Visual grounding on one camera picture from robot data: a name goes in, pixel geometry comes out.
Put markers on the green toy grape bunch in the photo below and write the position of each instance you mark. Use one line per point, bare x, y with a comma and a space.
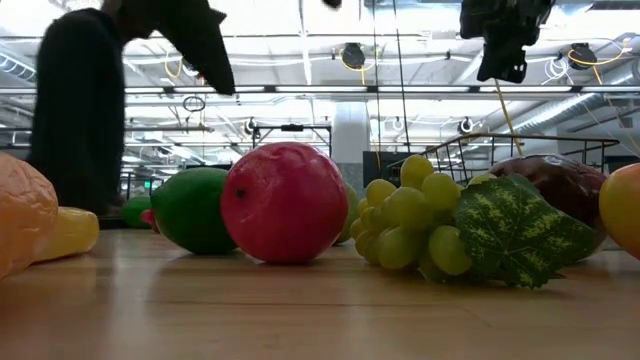
440, 235

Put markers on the long ceiling light bar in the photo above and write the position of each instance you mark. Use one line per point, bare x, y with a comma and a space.
320, 89

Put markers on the brownish green toy pear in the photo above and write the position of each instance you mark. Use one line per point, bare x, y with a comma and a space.
351, 205

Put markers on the white building pillar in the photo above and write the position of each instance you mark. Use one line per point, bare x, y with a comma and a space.
350, 130

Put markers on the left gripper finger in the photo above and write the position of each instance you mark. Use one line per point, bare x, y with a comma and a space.
205, 50
80, 115

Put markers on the yellow orange toy mango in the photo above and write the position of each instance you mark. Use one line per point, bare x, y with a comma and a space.
25, 215

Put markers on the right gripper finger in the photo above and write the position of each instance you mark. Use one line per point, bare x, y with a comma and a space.
502, 62

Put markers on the red toy pomegranate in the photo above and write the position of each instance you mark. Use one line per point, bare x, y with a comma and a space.
285, 202

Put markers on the purple toy grape bunch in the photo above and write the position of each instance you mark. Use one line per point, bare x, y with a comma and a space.
149, 220

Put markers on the black aluminium table frame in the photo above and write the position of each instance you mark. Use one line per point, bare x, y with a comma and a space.
110, 222

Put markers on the large green toy lime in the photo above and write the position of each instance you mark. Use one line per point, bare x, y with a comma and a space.
192, 210

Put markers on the dark red toy apple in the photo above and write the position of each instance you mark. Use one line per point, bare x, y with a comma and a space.
565, 185

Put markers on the black station camera frame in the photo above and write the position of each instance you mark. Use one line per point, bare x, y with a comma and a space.
292, 127

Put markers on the yellow toy banana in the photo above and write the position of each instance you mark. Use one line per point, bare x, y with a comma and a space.
70, 232

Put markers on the silver ventilation duct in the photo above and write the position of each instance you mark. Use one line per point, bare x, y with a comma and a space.
575, 107

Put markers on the red orange toy mango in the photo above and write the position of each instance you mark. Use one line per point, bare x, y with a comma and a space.
622, 210

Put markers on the black monitor panel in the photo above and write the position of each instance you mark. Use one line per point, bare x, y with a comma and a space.
372, 167

